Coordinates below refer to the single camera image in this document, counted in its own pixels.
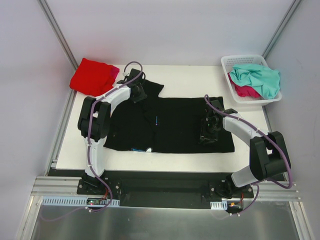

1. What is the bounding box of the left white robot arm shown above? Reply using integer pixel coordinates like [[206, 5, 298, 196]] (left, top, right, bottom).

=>
[[77, 68, 147, 195]]

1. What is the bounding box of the white cable duct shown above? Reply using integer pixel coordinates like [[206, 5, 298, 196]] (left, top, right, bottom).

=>
[[42, 196, 120, 208], [210, 201, 228, 211]]

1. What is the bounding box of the aluminium frame post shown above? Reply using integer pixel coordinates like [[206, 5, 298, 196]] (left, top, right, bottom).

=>
[[37, 0, 79, 70], [262, 0, 304, 59]]

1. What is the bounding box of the magenta t-shirt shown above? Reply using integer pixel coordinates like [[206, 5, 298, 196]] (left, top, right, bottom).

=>
[[234, 85, 261, 98]]

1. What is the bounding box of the left white cable duct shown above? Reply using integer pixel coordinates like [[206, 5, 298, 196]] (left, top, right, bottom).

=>
[[42, 196, 120, 208]]

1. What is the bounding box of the red t-shirt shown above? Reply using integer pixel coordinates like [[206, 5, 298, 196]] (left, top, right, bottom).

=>
[[69, 58, 116, 97]]

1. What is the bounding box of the purple cable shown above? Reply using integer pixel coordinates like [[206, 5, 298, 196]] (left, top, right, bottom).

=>
[[39, 60, 144, 221], [203, 94, 294, 220]]

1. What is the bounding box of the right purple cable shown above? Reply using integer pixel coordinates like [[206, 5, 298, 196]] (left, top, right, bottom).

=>
[[203, 94, 294, 220]]

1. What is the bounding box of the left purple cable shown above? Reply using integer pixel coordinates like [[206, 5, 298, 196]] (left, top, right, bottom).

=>
[[39, 60, 144, 221]]

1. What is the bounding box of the white plastic basket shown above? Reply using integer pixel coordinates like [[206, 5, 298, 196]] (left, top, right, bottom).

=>
[[220, 54, 282, 106]]

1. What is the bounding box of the pink t-shirt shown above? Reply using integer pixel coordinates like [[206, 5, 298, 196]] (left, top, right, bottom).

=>
[[110, 66, 120, 80]]

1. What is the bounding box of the teal t-shirt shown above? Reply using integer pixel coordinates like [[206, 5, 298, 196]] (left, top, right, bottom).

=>
[[227, 64, 281, 100]]

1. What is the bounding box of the right aluminium frame post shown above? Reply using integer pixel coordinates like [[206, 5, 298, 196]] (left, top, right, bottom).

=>
[[262, 0, 304, 59]]

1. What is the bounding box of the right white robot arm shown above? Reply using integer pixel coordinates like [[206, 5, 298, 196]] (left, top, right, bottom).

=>
[[200, 94, 293, 198]]

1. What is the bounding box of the right white cable duct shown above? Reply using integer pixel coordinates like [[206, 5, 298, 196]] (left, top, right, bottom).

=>
[[210, 201, 228, 211]]

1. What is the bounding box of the black daisy t-shirt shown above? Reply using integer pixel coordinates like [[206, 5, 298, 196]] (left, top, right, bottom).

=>
[[104, 80, 235, 154]]

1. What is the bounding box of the left aluminium frame post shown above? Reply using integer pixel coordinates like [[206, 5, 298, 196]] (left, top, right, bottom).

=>
[[37, 0, 79, 70]]

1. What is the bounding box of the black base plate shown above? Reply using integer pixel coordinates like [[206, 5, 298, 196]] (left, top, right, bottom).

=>
[[76, 170, 254, 209]]

